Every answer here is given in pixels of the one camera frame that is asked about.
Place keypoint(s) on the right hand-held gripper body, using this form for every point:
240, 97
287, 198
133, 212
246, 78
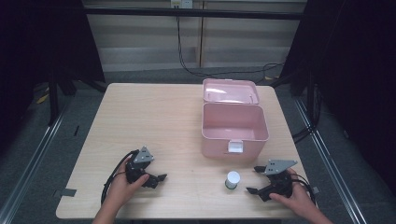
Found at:
280, 183

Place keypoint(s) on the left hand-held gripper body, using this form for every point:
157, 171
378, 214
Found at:
137, 169

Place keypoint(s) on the person's right hand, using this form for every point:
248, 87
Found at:
294, 199

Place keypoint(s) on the person's left hand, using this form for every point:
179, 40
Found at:
123, 189

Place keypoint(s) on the white bottle with green base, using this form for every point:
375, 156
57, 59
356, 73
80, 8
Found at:
232, 179

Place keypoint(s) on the small grey tape piece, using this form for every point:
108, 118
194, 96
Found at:
315, 190

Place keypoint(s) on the pink plastic storage box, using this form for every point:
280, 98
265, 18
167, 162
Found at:
233, 124

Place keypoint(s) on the small black floor tape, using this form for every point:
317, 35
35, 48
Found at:
76, 130

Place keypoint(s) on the grey tape strip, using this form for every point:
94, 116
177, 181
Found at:
67, 192

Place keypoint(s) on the black metal stand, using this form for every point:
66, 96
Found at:
53, 99

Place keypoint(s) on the yellow floor tape piece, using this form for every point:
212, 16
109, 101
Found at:
42, 98

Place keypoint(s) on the black curtain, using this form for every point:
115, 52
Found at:
40, 46
351, 77

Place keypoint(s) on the metal floor rail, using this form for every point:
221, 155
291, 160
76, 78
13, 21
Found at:
333, 168
28, 168

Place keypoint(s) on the black metal frame bar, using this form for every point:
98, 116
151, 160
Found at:
193, 13

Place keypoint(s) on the white wall power outlet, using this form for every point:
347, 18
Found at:
181, 3

